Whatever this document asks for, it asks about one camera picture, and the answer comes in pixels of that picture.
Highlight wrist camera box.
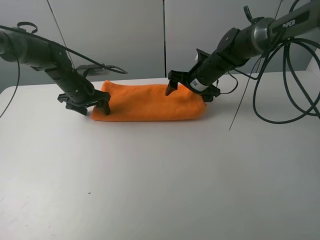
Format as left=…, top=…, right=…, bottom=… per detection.
left=75, top=64, right=110, bottom=77
left=195, top=48, right=210, bottom=63

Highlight black camera cable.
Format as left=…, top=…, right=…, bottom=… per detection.
left=0, top=24, right=129, bottom=75
left=216, top=69, right=258, bottom=95

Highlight black left camera cable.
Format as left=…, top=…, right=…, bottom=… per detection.
left=0, top=24, right=129, bottom=75

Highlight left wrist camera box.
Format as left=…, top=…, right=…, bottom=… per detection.
left=75, top=64, right=110, bottom=77

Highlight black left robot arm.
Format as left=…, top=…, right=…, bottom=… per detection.
left=0, top=28, right=111, bottom=115

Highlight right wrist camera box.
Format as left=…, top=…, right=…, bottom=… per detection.
left=195, top=48, right=210, bottom=63

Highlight orange terry towel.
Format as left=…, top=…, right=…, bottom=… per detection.
left=91, top=80, right=206, bottom=122

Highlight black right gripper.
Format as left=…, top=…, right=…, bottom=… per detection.
left=165, top=70, right=221, bottom=103

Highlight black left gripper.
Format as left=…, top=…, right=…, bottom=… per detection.
left=57, top=89, right=111, bottom=116

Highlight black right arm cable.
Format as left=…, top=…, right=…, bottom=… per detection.
left=228, top=0, right=320, bottom=132

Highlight black right camera cable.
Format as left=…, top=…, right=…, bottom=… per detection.
left=216, top=69, right=258, bottom=95

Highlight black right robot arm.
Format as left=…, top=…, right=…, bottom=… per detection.
left=165, top=0, right=320, bottom=102

